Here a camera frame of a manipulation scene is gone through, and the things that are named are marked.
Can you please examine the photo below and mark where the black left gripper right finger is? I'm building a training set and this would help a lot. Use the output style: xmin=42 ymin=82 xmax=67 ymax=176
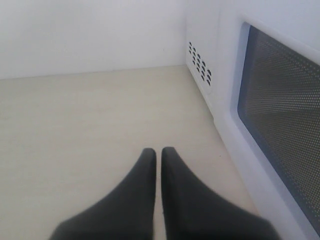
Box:
xmin=161 ymin=147 xmax=280 ymax=240

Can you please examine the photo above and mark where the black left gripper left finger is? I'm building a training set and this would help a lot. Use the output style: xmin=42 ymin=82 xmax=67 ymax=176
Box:
xmin=50 ymin=148 xmax=157 ymax=240

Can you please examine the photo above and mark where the white microwave door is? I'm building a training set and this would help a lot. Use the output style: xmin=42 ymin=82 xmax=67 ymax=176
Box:
xmin=213 ymin=0 xmax=320 ymax=240

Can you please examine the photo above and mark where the white Midea microwave oven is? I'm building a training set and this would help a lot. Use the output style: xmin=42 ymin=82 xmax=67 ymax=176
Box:
xmin=186 ymin=0 xmax=222 ymax=119

